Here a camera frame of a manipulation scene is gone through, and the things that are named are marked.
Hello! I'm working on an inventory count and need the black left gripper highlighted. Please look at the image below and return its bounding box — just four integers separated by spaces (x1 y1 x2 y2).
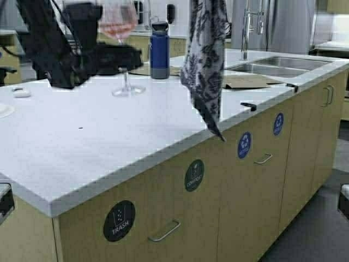
73 42 143 82

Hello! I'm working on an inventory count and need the wine glass with pink liquid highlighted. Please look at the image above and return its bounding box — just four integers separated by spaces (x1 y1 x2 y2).
99 1 146 97

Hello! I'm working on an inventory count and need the black white patterned cloth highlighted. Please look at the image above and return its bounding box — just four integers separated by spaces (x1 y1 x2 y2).
180 1 227 142

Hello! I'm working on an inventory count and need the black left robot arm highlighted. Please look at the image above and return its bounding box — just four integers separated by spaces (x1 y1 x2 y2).
16 1 143 90

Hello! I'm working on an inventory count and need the blue insulated water bottle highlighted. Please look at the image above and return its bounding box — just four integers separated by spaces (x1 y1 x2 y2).
150 21 170 79

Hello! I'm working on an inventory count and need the small white case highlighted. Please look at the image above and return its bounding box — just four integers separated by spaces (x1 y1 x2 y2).
12 88 31 98

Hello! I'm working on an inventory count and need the light wood island cabinet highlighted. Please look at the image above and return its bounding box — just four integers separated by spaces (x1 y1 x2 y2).
1 61 348 261

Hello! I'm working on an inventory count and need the brown cardboard sheet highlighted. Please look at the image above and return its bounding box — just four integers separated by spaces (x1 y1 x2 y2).
130 64 285 90

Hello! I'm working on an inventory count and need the green round compost sticker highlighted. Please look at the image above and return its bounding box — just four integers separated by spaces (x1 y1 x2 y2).
184 159 204 192

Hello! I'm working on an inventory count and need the steel kitchen faucet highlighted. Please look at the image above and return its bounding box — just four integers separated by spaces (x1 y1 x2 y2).
240 1 264 61

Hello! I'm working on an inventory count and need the black round trash sticker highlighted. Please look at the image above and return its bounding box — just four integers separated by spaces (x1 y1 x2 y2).
103 200 136 242

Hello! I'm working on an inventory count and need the stainless double sink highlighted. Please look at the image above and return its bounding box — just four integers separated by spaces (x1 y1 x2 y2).
226 56 330 78

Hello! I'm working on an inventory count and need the blue round recycle sticker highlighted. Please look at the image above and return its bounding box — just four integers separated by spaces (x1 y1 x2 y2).
273 112 284 136

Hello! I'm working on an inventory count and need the steel drawer pull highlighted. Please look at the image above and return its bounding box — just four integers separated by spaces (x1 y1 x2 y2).
254 153 273 165
147 219 182 243

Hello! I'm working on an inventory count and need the stainless steel refrigerator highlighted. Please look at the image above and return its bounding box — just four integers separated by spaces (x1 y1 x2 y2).
229 1 317 55

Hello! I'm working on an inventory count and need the black wall soap dispenser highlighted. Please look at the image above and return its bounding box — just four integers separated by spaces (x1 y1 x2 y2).
166 4 176 25

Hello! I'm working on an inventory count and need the steel cabinet handle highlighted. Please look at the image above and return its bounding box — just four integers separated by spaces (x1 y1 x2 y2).
322 85 334 108

